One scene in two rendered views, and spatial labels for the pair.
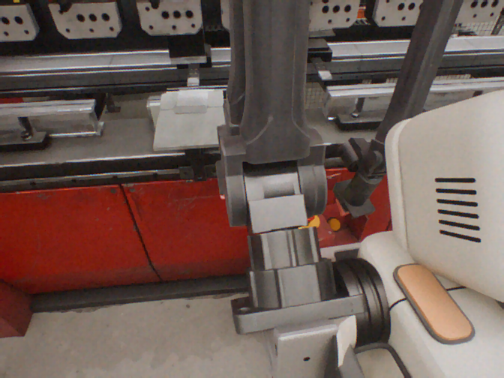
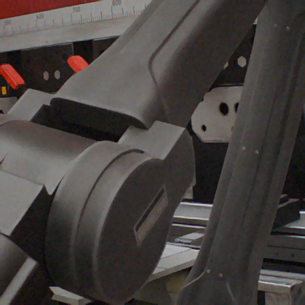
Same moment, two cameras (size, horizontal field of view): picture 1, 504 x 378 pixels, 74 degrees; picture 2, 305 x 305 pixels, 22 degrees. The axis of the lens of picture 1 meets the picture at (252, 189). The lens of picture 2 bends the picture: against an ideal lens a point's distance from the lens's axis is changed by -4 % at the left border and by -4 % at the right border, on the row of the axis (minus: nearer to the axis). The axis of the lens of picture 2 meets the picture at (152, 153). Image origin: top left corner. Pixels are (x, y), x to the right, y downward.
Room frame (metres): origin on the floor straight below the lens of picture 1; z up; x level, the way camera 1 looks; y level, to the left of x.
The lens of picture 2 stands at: (0.12, -0.79, 1.31)
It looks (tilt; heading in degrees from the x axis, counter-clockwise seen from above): 7 degrees down; 51
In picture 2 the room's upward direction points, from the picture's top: 5 degrees counter-clockwise
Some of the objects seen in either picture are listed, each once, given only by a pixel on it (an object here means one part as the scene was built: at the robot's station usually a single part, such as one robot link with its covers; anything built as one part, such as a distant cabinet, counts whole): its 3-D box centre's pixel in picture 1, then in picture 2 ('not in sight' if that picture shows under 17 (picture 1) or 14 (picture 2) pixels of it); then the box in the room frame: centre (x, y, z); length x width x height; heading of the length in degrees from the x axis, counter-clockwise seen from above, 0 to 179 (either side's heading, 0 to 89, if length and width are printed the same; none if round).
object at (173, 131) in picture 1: (191, 117); (105, 270); (0.78, 0.16, 1.00); 0.26 x 0.18 x 0.01; 6
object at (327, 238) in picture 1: (318, 220); not in sight; (0.62, -0.19, 0.75); 0.20 x 0.16 x 0.18; 109
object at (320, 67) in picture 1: (316, 58); not in sight; (1.12, -0.22, 1.01); 0.26 x 0.12 x 0.05; 6
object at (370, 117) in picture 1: (383, 118); not in sight; (0.93, -0.43, 0.89); 0.30 x 0.05 x 0.03; 96
